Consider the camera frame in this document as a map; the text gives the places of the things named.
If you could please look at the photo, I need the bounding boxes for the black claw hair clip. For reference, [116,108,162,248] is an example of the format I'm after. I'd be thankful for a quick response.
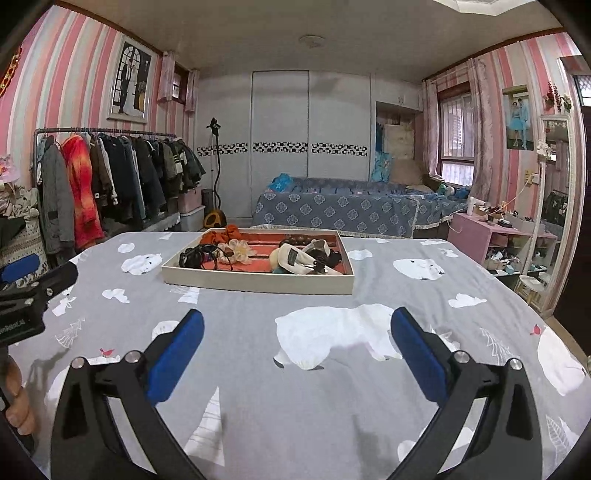
[178,244,217,270]

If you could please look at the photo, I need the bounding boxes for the cream flower scrunchie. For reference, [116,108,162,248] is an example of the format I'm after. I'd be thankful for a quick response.
[217,240,257,265]

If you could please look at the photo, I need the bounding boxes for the orange fabric scrunchie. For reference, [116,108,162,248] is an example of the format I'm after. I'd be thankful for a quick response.
[199,224,242,245]

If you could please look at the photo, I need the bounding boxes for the plush burger hair clip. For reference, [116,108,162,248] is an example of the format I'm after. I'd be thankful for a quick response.
[270,243,341,276]

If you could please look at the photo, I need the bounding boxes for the dark wooden bead bracelet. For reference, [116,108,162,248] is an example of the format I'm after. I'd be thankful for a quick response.
[278,233,327,248]

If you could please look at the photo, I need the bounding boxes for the brick pattern jewelry tray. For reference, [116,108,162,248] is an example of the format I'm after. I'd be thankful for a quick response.
[161,228,355,295]

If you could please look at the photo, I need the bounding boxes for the person left hand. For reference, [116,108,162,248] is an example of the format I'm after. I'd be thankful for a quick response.
[5,356,36,435]

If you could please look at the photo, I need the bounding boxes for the clothes rack with garments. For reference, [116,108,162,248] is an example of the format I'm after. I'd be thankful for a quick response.
[31,127,205,259]

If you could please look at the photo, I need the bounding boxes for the white stool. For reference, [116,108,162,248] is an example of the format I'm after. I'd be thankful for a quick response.
[514,275,545,311]

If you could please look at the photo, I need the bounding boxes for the garment steamer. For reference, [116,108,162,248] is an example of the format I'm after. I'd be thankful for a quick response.
[204,117,228,229]

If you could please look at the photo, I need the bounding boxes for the white standing mirror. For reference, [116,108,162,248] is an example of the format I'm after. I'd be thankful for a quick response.
[520,115,572,313]

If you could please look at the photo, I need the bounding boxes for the grey polar bear bedsheet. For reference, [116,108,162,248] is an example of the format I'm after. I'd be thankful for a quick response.
[11,233,590,479]

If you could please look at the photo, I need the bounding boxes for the pink side table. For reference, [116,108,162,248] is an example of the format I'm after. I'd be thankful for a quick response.
[448,213,558,271]

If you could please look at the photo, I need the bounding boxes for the framed wedding photo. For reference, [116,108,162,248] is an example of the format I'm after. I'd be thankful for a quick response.
[108,37,154,124]

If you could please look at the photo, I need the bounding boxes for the white sliding wardrobe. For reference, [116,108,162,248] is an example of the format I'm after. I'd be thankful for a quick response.
[195,70,372,219]

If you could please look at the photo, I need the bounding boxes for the blue patterned bed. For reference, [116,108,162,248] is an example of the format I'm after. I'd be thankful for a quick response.
[252,174,468,239]

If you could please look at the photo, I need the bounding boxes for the window with pink curtains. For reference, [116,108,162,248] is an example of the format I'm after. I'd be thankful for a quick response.
[422,58,494,200]

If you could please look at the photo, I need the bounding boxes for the ceiling light fixture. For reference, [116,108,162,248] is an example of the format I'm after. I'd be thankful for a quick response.
[298,34,325,49]

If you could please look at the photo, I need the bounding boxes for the wall portrait photo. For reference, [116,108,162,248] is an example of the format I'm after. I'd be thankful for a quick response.
[503,85,534,151]

